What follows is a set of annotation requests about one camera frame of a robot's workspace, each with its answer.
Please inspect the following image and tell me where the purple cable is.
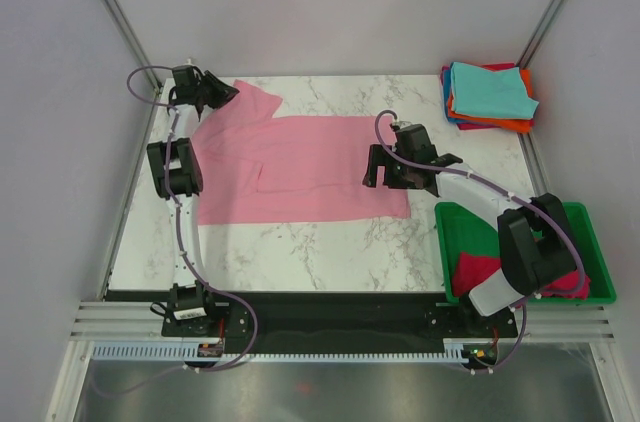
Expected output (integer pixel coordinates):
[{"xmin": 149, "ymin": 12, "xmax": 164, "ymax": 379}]
[
  {"xmin": 126, "ymin": 64, "xmax": 176, "ymax": 116},
  {"xmin": 374, "ymin": 109, "xmax": 586, "ymax": 298}
]

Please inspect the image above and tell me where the green plastic bin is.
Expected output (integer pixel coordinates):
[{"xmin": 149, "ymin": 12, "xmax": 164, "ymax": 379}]
[{"xmin": 435, "ymin": 202, "xmax": 617, "ymax": 306}]

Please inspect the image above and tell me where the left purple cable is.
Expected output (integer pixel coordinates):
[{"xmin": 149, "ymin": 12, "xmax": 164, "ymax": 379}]
[{"xmin": 126, "ymin": 64, "xmax": 176, "ymax": 116}]

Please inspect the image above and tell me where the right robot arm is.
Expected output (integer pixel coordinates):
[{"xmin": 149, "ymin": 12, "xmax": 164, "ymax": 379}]
[{"xmin": 363, "ymin": 123, "xmax": 585, "ymax": 336}]

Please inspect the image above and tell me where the crimson t shirt in bin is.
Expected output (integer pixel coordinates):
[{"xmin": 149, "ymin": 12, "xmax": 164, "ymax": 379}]
[{"xmin": 451, "ymin": 252, "xmax": 591, "ymax": 300}]

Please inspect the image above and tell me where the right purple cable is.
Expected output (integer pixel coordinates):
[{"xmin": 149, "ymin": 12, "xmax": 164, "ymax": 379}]
[{"xmin": 374, "ymin": 109, "xmax": 586, "ymax": 298}]

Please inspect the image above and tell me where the folded blue t shirt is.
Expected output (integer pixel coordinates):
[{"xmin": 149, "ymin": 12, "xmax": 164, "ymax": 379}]
[{"xmin": 440, "ymin": 66, "xmax": 452, "ymax": 122}]

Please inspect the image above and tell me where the white slotted cable duct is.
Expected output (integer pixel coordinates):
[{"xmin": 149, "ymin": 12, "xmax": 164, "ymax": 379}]
[{"xmin": 91, "ymin": 339, "xmax": 471, "ymax": 364}]

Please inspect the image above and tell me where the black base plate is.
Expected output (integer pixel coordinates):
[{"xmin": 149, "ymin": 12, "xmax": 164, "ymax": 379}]
[{"xmin": 160, "ymin": 291, "xmax": 521, "ymax": 356}]

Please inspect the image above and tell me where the left aluminium frame post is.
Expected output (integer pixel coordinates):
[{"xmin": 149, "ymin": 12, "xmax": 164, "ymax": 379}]
[{"xmin": 69, "ymin": 0, "xmax": 164, "ymax": 93}]

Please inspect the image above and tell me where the folded orange t shirt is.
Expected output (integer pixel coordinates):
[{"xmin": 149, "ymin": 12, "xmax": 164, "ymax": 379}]
[{"xmin": 449, "ymin": 95, "xmax": 534, "ymax": 134}]

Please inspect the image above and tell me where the aluminium frame post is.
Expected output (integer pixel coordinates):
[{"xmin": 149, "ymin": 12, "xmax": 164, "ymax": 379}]
[
  {"xmin": 516, "ymin": 0, "xmax": 568, "ymax": 68},
  {"xmin": 69, "ymin": 0, "xmax": 164, "ymax": 93}
]

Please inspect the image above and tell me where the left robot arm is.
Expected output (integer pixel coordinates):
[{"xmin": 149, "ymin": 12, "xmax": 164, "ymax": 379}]
[{"xmin": 146, "ymin": 64, "xmax": 238, "ymax": 338}]

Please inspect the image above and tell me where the right aluminium frame post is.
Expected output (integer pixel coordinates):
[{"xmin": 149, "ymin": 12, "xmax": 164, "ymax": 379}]
[{"xmin": 516, "ymin": 0, "xmax": 568, "ymax": 68}]

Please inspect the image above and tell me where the folded teal t shirt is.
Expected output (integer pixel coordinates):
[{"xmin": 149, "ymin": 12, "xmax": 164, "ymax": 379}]
[{"xmin": 450, "ymin": 62, "xmax": 539, "ymax": 120}]

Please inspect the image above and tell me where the pink t shirt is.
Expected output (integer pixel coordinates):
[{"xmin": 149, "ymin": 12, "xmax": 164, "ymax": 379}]
[{"xmin": 191, "ymin": 80, "xmax": 411, "ymax": 226}]

